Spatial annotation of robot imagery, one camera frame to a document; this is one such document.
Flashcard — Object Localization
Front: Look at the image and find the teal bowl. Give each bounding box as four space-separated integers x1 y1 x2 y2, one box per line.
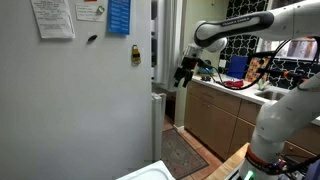
197 65 215 76

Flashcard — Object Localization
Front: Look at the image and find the patterned floor rug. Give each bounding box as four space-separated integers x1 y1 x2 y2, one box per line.
161 127 210 180

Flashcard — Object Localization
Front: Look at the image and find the small black oval magnet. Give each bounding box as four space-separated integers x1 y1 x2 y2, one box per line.
86 34 99 44

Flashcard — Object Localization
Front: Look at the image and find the small white paper note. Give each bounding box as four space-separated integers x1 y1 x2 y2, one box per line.
74 2 108 24

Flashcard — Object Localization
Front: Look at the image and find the white lower fridge door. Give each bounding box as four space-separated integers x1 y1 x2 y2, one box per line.
151 92 168 163

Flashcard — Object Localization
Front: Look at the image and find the large white printed paper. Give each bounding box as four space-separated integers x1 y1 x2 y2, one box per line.
30 0 76 40

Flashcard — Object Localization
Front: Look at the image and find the white stove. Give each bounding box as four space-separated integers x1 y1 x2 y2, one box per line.
115 160 177 180

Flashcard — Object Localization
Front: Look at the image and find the wooden kitchen cabinet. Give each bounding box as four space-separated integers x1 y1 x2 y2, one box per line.
183 80 320 162

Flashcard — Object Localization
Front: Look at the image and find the blue box on counter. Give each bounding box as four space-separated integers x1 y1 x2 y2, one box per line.
226 55 250 80

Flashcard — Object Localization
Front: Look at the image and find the colourful patterned tile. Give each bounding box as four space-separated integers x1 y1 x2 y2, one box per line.
244 56 272 83

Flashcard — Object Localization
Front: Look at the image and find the red item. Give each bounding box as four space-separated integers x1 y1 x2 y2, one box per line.
222 79 245 90

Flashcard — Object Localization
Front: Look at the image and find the dark blue cloth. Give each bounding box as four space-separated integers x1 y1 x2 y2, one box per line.
304 157 320 180

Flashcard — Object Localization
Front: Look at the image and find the steel kitchen sink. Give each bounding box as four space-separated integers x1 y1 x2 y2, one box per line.
254 89 287 102

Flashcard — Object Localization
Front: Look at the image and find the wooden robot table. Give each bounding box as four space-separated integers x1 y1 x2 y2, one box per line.
203 142 251 180

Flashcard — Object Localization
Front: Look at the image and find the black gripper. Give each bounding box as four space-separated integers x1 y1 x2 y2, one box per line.
173 56 201 89

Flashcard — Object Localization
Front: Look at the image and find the blue printed sheet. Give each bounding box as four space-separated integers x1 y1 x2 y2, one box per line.
107 0 132 36

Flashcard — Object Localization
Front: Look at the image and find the green faucet item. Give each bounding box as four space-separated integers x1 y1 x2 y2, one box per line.
257 77 272 92

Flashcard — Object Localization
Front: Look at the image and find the white fridge body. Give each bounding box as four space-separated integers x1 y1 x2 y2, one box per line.
0 0 154 180

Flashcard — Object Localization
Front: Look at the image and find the yellow bottle opener magnet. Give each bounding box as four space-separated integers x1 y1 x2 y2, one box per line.
131 44 142 67

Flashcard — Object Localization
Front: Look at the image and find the white kitchen countertop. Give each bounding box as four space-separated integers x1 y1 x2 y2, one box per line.
191 73 320 127

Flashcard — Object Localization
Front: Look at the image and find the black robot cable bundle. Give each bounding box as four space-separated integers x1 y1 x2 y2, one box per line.
196 35 320 92

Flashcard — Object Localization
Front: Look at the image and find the pale framed picture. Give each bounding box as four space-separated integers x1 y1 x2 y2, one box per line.
256 37 318 62

